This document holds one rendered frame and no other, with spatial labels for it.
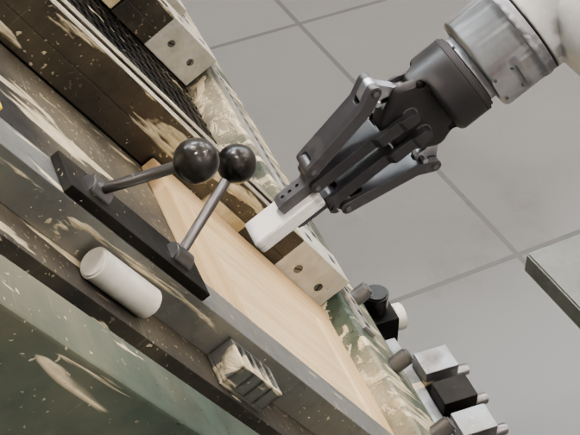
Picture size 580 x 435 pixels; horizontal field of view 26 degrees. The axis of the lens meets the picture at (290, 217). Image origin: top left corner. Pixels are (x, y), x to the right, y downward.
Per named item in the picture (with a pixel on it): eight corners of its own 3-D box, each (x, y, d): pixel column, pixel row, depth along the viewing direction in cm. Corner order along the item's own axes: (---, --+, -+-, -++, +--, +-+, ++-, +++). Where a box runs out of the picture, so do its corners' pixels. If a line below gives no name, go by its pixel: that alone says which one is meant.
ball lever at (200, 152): (96, 223, 107) (226, 186, 101) (67, 201, 104) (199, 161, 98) (103, 186, 109) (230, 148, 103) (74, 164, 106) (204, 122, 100)
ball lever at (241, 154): (196, 283, 114) (271, 161, 117) (172, 263, 112) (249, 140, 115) (170, 272, 117) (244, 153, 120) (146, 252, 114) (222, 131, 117)
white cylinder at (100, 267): (83, 284, 104) (141, 325, 110) (110, 261, 104) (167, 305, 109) (74, 261, 106) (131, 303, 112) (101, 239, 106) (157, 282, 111)
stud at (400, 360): (400, 376, 175) (417, 363, 174) (392, 369, 173) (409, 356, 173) (393, 364, 177) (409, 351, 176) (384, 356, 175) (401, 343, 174)
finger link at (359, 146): (423, 121, 106) (416, 111, 105) (318, 200, 108) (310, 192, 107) (404, 96, 109) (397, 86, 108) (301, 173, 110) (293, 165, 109)
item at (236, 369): (259, 412, 123) (282, 394, 122) (219, 384, 118) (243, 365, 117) (245, 384, 126) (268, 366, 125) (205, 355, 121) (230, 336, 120)
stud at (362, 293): (360, 309, 185) (375, 297, 184) (351, 301, 183) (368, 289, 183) (353, 298, 186) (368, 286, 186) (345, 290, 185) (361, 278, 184)
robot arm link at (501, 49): (570, 85, 106) (513, 129, 107) (518, 30, 113) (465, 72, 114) (529, 21, 100) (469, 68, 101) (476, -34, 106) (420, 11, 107)
